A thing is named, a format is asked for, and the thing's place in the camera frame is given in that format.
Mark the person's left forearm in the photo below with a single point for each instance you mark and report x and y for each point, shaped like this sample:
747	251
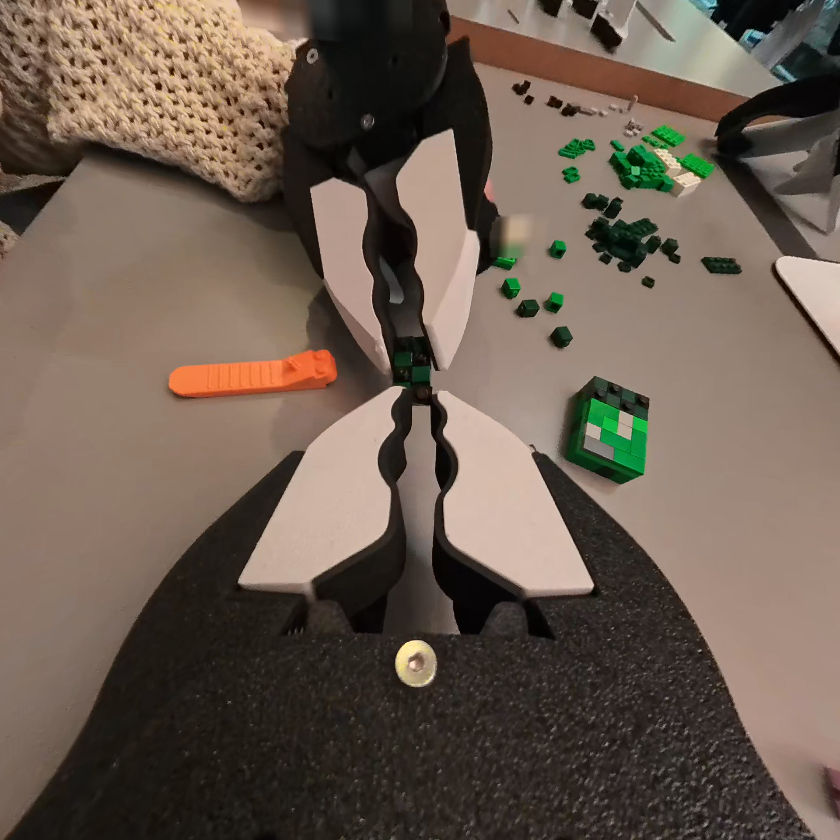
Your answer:
171	92

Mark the pile of bright green lego pieces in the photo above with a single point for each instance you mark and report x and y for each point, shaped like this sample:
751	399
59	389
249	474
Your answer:
643	158

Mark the green pixel lego cube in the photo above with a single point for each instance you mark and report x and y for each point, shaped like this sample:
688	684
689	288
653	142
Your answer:
610	429

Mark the scattered dark green lego pieces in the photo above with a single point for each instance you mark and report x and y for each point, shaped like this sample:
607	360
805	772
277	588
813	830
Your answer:
643	236

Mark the green lego base, tan brick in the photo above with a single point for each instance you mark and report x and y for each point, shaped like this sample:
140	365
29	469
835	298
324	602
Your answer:
513	236

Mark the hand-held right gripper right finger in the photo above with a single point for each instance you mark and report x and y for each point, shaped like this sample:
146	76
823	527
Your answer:
512	512

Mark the dark green lego brick stack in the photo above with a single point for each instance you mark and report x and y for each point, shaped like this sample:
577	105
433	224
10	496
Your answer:
414	361

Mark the small black lego pieces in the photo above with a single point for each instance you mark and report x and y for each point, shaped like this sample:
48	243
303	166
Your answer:
551	99

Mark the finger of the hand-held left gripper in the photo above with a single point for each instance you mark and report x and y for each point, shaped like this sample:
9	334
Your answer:
446	236
348	256

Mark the orange brick separator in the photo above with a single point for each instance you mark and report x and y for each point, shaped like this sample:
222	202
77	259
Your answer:
250	377

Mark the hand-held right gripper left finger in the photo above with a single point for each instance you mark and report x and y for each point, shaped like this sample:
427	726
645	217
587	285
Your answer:
328	505

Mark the small bright green lego cube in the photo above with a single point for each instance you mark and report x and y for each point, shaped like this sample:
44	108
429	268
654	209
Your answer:
511	286
555	301
558	248

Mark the white round-cornered base plate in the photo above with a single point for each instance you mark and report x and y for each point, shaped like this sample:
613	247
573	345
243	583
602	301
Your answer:
811	299

